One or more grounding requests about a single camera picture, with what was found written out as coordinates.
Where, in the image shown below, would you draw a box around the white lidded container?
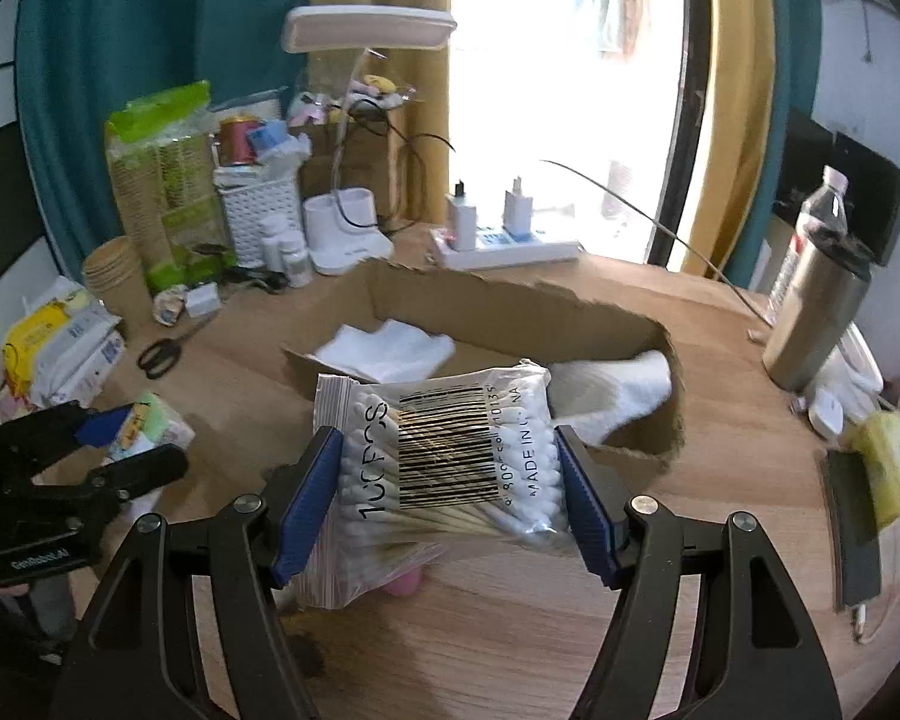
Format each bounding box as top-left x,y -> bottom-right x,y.
825,322 -> 884,406

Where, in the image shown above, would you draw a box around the white power strip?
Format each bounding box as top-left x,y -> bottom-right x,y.
429,229 -> 580,271

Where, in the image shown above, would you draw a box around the green pack of paper cups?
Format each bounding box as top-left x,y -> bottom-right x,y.
105,80 -> 237,293

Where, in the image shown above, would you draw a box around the clear plastic water bottle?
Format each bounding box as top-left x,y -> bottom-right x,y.
769,165 -> 848,308

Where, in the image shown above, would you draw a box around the narrow teal curtain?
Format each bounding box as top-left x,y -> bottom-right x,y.
724,0 -> 822,290

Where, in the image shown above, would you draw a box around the colourful tissue packet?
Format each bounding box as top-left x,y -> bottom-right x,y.
101,390 -> 196,466

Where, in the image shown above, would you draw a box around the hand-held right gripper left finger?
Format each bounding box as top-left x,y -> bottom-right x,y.
49,426 -> 346,720

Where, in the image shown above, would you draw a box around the wrapped bundle of small plush toys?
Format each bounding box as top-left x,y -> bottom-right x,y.
289,52 -> 413,125

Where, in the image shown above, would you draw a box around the clear bag of cotton swabs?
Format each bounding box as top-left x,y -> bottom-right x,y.
292,361 -> 571,612

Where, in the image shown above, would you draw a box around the white charger with black cable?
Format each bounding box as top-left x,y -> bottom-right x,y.
444,180 -> 479,250

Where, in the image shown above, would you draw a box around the thin charging cable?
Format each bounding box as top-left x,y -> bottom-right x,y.
540,160 -> 770,323

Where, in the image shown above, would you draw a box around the white wipes pack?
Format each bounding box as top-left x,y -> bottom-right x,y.
34,277 -> 126,407

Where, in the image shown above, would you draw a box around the red can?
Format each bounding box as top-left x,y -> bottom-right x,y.
220,114 -> 260,166

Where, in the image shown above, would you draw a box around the black door frame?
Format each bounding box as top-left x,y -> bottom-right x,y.
645,0 -> 710,271

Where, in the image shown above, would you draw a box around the hanging orange shirt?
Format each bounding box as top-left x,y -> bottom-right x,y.
615,0 -> 657,61

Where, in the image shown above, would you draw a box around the white computer mouse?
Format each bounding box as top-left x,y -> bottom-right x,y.
808,388 -> 845,437

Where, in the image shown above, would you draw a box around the brown paper bag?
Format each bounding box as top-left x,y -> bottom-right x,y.
296,120 -> 406,222

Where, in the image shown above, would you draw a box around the steel tumbler with black lid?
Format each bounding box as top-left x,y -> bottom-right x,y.
761,229 -> 873,392

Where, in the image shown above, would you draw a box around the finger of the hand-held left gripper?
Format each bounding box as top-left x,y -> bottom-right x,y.
0,401 -> 136,477
82,444 -> 190,500

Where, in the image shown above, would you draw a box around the wide yellow curtain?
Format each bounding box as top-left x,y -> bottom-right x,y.
311,0 -> 455,222

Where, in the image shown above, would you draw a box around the white plastic basket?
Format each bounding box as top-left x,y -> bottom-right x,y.
214,165 -> 305,267

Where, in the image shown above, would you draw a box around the black monitor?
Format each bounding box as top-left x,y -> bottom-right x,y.
784,109 -> 833,203

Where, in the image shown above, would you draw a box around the yellow tissue pack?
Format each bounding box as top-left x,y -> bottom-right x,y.
0,296 -> 83,395

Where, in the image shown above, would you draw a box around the black scissors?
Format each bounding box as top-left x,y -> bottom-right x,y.
136,315 -> 215,380

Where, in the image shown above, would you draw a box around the white sock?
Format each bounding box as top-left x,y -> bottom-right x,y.
547,349 -> 674,445

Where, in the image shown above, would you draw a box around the brown cardboard box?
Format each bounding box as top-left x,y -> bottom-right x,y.
281,259 -> 687,477

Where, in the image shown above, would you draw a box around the stack of brown paper cups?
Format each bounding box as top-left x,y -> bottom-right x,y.
82,236 -> 147,312

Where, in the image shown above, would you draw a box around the white folded cloth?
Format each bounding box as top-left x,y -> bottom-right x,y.
311,319 -> 457,383

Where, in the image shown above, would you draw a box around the white pill bottle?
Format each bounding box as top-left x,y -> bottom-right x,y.
261,214 -> 290,269
281,229 -> 312,287

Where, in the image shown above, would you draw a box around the white desk lamp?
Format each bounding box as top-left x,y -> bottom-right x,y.
283,5 -> 458,276

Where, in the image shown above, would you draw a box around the wide teal curtain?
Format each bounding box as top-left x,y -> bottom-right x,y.
15,0 -> 316,278

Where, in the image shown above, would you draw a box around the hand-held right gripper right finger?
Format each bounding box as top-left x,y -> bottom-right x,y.
553,424 -> 845,720

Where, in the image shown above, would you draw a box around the narrow yellow curtain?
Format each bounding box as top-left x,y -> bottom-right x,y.
679,0 -> 777,278

